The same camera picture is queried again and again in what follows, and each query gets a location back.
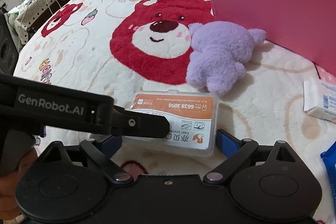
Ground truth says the blue packet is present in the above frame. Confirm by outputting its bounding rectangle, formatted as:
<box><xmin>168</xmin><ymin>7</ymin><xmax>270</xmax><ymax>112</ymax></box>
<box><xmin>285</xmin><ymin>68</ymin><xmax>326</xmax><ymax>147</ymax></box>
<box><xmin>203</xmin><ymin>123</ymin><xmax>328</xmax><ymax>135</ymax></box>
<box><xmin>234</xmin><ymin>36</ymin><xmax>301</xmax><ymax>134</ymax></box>
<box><xmin>320</xmin><ymin>142</ymin><xmax>336</xmax><ymax>200</ymax></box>

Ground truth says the clear floss pick box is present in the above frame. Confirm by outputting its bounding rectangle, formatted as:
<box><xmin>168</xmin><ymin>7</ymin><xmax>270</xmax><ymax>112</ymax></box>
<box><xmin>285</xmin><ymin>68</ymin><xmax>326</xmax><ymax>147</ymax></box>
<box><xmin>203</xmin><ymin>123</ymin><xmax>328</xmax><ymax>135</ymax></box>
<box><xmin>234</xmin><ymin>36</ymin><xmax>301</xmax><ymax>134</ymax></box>
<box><xmin>122</xmin><ymin>90</ymin><xmax>219</xmax><ymax>157</ymax></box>

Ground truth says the white medicine box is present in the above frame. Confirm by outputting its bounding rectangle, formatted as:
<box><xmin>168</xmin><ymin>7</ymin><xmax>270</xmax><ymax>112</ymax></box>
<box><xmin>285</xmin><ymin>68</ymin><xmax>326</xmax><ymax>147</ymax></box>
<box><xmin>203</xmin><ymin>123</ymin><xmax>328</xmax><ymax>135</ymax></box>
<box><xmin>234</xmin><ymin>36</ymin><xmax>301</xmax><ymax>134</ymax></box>
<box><xmin>303</xmin><ymin>78</ymin><xmax>336</xmax><ymax>123</ymax></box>

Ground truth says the purple plush toy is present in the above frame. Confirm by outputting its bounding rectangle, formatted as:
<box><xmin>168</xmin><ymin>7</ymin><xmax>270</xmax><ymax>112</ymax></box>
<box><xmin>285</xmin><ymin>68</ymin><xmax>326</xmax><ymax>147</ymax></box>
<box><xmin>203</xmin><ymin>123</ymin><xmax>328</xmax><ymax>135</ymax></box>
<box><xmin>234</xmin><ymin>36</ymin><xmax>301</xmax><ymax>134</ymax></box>
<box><xmin>186</xmin><ymin>21</ymin><xmax>266</xmax><ymax>96</ymax></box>

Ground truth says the operator hand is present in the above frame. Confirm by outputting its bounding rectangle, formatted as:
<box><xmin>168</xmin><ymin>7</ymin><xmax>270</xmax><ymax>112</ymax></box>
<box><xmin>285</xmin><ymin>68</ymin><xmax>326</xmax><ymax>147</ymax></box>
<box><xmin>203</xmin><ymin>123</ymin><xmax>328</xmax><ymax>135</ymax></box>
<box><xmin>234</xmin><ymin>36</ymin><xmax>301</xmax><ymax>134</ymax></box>
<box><xmin>1</xmin><ymin>148</ymin><xmax>38</xmax><ymax>221</ymax></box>

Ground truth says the black speaker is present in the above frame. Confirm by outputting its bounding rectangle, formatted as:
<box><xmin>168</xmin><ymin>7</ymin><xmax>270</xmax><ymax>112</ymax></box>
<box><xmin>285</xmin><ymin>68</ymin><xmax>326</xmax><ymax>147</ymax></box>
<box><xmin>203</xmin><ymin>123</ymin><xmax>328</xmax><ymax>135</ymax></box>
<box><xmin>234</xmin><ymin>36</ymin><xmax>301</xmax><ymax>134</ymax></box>
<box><xmin>0</xmin><ymin>12</ymin><xmax>19</xmax><ymax>76</ymax></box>

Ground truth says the patterned bedside cloth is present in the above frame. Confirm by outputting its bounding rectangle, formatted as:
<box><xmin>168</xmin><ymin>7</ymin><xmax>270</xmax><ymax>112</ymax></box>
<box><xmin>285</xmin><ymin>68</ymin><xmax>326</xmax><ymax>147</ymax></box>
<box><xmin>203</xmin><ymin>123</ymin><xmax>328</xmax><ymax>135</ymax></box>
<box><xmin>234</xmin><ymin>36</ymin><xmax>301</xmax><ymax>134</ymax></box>
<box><xmin>5</xmin><ymin>0</ymin><xmax>64</xmax><ymax>45</ymax></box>

